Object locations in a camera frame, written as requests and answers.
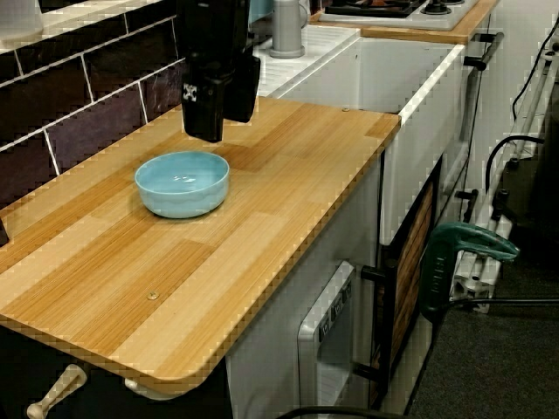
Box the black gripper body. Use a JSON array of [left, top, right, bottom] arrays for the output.
[[176, 0, 251, 82]]

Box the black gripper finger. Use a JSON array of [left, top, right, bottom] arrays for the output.
[[181, 78, 227, 144], [224, 56, 262, 124]]

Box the light blue bowl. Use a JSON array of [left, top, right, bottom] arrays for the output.
[[134, 150, 231, 220]]

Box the light grey gooseneck faucet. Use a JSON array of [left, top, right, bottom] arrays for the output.
[[268, 0, 312, 59]]

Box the cream ledge shelf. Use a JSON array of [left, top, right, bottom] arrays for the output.
[[0, 0, 178, 53]]

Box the white sink basin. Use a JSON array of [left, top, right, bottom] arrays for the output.
[[252, 24, 466, 245]]

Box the white lidded jar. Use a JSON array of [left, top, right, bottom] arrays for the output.
[[0, 0, 45, 48]]

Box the grey stove top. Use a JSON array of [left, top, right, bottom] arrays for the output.
[[317, 0, 481, 32]]

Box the black framed oven door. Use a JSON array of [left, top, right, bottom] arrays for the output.
[[377, 155, 443, 405]]

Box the white appliance door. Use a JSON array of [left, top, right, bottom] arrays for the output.
[[296, 260, 357, 409]]

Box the white kitchen cabinet body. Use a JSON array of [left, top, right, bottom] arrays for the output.
[[224, 0, 554, 419]]

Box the green clamp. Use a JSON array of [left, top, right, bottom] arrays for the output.
[[418, 221, 521, 325]]

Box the dark cabinet front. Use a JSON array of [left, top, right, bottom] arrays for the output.
[[0, 320, 232, 419]]

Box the black floor box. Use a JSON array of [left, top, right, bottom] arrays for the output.
[[497, 143, 559, 258]]

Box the black oven door handle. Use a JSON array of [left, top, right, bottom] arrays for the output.
[[360, 264, 397, 385]]

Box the thick black cable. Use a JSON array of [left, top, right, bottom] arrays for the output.
[[483, 134, 547, 193]]

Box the cream drawer handle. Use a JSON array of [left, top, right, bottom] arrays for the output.
[[123, 377, 178, 402], [25, 363, 87, 419]]

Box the aluminium frame rail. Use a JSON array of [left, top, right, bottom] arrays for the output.
[[448, 47, 559, 315]]

